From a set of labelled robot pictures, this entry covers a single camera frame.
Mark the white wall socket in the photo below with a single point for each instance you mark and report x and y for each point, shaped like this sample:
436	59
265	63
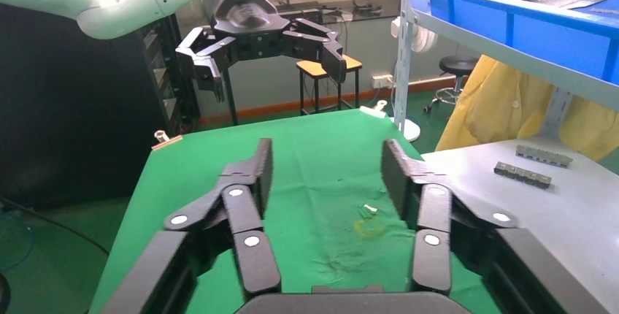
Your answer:
382	80

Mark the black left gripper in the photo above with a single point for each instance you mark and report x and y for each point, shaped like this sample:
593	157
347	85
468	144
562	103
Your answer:
242	16

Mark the white metal shelf rack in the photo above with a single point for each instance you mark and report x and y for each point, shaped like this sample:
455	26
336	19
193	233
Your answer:
405	70

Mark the wooden top stool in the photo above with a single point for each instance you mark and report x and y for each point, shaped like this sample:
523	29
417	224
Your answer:
309	67

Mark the small white scrap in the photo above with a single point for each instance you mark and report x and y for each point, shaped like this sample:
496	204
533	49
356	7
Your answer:
370	208

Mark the grey metal connector strip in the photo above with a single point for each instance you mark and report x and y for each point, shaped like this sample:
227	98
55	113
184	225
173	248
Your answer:
544	156
522	175

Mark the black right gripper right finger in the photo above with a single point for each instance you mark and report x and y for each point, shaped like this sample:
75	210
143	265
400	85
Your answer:
433	258

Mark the metal binder clip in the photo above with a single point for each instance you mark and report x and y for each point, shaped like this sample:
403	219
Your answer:
167	141
375	109

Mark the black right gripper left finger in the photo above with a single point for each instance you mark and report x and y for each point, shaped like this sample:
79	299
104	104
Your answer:
251	253

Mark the black equipment rack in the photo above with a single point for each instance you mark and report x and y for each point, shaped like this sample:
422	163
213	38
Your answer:
72	108

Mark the black headset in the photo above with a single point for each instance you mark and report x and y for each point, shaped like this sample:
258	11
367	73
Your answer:
366	4

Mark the green table cloth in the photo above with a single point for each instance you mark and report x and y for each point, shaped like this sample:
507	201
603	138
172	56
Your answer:
314	166

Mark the white round base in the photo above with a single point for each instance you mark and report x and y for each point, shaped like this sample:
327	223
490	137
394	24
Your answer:
412	130

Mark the black round swivel stool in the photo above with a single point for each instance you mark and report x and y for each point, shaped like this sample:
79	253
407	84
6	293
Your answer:
457	64

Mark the blue plastic bin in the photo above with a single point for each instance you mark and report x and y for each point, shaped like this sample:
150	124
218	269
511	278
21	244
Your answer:
556	36

